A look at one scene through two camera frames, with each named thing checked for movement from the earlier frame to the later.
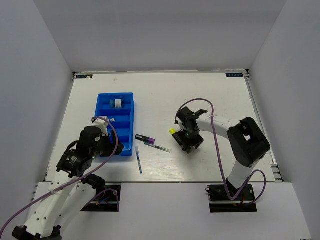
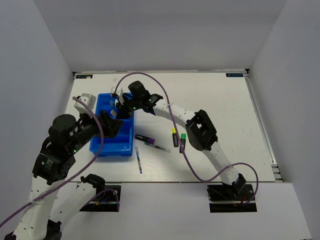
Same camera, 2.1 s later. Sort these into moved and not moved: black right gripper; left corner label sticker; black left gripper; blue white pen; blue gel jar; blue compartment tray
Moved: black right gripper; black left gripper
Not moved: left corner label sticker; blue gel jar; blue white pen; blue compartment tray
